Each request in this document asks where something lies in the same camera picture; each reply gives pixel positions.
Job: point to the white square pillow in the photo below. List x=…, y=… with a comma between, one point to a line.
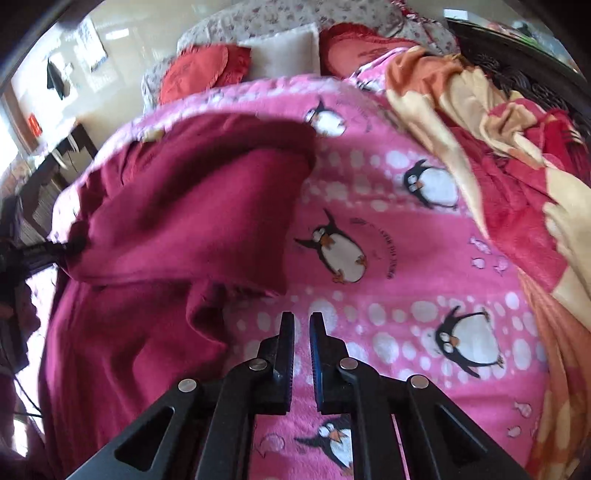
x=285, y=54

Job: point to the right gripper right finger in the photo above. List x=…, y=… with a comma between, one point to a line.
x=401, y=429

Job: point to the right red round cushion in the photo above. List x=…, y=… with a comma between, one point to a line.
x=347, y=48

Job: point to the orange red floral quilt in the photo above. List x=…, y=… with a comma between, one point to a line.
x=524, y=173

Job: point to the dark wooden side table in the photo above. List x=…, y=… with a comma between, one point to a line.
x=55, y=164

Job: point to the pink penguin blanket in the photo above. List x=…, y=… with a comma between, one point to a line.
x=383, y=245

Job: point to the dark carved wooden bench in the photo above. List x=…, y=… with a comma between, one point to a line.
x=514, y=65

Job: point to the floral grey bed headboard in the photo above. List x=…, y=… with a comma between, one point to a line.
x=249, y=19

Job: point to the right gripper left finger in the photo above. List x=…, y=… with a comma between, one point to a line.
x=203, y=430

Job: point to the red round cushion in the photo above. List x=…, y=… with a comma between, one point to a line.
x=202, y=67
x=347, y=48

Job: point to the dark red sweater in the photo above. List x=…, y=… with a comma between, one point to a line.
x=171, y=231

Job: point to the left red round cushion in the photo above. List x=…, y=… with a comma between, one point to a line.
x=202, y=67

